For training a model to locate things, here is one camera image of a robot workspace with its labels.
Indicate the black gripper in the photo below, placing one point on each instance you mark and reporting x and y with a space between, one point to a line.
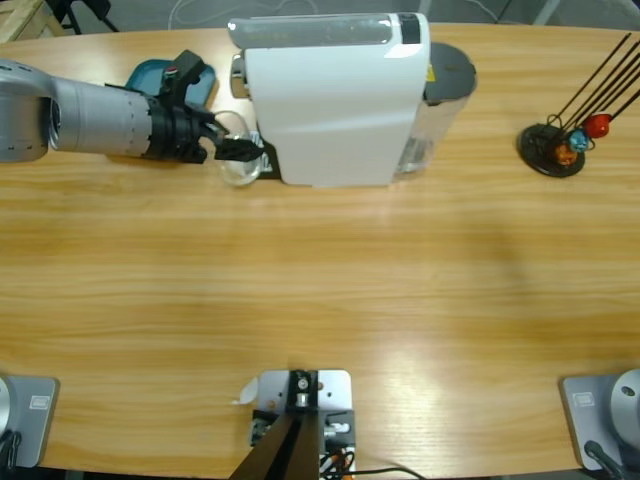
175 132

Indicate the clear glass cup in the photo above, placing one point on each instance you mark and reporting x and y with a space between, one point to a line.
240 175

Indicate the white capsule coffee machine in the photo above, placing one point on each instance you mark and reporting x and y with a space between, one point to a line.
330 115

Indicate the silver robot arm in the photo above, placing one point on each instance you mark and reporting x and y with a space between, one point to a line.
90 117

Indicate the orange coffee capsule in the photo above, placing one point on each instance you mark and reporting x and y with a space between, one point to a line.
565 154

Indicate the blue foil coffee capsule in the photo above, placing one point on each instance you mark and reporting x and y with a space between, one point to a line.
579 140

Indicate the red coffee capsule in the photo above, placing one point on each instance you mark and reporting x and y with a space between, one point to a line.
596 126

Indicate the teal plastic tray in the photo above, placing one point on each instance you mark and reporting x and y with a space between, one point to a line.
147 75

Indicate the black chair legs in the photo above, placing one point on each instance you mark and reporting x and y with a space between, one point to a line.
85 12

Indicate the clear water tank dark lid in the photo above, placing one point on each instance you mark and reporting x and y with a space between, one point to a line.
447 75

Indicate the white paper tag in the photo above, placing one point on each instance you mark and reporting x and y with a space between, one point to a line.
247 392

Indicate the black capsule holder with rods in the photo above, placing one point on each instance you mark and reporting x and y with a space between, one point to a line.
537 145

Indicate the grey metal leg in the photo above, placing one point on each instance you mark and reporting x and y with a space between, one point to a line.
547 11

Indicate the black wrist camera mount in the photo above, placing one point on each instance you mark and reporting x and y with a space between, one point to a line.
186 65

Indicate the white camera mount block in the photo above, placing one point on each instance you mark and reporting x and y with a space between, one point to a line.
335 395

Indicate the dark camera post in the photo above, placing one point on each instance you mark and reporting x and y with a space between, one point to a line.
290 445

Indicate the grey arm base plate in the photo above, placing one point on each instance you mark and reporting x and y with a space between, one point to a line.
30 420
600 415

